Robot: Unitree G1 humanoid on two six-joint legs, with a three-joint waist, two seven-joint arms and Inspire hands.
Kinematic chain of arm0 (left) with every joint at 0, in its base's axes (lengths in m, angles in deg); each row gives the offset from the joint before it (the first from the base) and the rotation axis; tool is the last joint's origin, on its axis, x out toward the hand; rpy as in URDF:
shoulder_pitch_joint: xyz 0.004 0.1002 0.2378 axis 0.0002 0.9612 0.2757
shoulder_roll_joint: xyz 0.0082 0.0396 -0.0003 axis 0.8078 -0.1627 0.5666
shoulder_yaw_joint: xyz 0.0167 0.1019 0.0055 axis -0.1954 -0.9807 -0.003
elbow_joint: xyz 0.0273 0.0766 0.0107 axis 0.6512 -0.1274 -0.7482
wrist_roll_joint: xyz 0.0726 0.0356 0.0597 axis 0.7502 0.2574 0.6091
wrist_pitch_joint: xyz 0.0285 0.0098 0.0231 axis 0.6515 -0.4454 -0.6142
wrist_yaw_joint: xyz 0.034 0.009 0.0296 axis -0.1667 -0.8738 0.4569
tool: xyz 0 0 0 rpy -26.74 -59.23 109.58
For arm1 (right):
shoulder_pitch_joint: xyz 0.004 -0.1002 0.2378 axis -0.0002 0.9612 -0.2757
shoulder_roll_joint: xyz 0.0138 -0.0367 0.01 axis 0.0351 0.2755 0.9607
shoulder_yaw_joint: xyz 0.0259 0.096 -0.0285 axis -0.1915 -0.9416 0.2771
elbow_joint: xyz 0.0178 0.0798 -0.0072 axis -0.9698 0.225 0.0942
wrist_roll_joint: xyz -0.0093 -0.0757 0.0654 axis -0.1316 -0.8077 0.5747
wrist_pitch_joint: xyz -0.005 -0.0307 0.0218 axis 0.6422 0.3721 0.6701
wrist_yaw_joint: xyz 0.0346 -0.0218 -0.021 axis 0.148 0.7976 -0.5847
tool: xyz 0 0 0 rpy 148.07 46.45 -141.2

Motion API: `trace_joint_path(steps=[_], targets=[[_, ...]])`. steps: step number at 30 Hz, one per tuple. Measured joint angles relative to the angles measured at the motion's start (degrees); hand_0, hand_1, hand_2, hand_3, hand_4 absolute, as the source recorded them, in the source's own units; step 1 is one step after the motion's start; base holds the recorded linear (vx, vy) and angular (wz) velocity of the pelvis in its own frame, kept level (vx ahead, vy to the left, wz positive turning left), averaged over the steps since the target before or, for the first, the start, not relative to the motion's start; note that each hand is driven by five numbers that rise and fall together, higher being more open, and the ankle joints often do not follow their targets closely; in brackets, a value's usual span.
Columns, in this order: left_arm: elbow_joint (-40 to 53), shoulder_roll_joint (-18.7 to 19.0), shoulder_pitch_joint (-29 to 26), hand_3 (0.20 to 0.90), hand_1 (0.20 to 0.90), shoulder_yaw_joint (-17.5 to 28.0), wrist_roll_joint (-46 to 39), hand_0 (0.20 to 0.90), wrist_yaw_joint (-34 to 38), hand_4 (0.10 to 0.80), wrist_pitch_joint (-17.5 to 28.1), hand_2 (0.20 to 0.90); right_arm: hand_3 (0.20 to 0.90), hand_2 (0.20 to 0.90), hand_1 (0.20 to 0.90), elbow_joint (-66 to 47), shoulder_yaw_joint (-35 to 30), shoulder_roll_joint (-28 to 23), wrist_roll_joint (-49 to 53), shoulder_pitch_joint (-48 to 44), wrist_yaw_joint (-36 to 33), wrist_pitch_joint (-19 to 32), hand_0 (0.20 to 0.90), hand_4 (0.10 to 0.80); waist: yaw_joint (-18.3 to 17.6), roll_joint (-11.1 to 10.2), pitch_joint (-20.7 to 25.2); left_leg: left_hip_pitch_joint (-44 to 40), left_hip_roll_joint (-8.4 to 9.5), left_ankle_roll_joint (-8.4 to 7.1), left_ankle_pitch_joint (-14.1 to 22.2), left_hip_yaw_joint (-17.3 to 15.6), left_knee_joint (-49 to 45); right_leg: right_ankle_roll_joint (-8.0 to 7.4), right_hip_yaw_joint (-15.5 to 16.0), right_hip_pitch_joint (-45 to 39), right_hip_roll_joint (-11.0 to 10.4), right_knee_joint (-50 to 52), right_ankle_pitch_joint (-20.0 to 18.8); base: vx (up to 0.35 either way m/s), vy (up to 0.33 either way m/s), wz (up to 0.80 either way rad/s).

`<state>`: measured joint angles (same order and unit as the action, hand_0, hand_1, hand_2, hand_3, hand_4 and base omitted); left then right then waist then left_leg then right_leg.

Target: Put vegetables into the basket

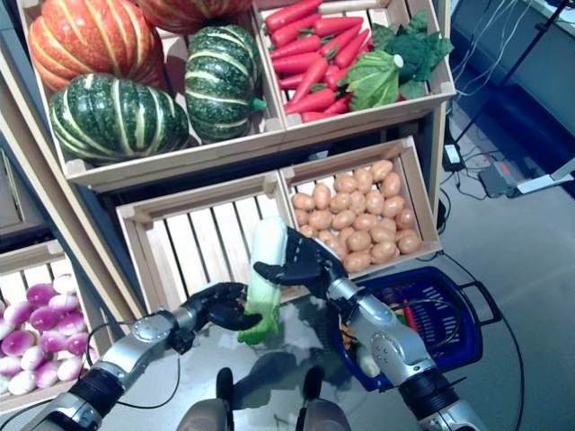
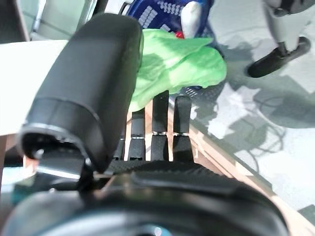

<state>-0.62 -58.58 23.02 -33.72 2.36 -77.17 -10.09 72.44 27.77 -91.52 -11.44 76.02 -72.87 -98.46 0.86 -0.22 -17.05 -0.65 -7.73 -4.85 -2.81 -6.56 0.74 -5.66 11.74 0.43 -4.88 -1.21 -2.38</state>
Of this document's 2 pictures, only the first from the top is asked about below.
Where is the dark green leafy broccoli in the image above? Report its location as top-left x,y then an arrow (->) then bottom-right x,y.
370,11 -> 454,101

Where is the green striped pumpkin with stem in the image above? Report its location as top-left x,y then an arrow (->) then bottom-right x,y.
183,24 -> 269,145

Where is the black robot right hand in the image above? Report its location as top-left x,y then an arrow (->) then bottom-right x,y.
252,225 -> 349,300

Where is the wide green striped pumpkin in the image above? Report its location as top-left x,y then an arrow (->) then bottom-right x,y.
49,72 -> 190,165

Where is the wooden slatted crate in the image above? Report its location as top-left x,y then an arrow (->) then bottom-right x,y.
115,169 -> 311,315
278,136 -> 444,276
251,0 -> 458,136
0,240 -> 107,414
15,0 -> 288,194

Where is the green white napa cabbage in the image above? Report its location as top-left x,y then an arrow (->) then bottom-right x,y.
354,340 -> 383,378
236,216 -> 288,346

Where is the gray box device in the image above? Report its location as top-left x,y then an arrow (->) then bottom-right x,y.
478,159 -> 518,198

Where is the red chili pepper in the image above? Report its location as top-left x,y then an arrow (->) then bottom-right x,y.
401,298 -> 417,333

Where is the blue plastic shopping basket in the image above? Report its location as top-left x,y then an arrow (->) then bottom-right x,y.
334,266 -> 503,391

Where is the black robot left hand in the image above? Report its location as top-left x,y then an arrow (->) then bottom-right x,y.
181,281 -> 264,333

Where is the white flat board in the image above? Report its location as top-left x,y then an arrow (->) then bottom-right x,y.
516,159 -> 575,197

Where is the green lettuce with white stem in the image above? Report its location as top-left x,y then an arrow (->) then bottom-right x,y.
339,49 -> 404,112

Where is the large orange striped pumpkin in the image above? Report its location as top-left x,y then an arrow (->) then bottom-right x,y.
134,0 -> 255,36

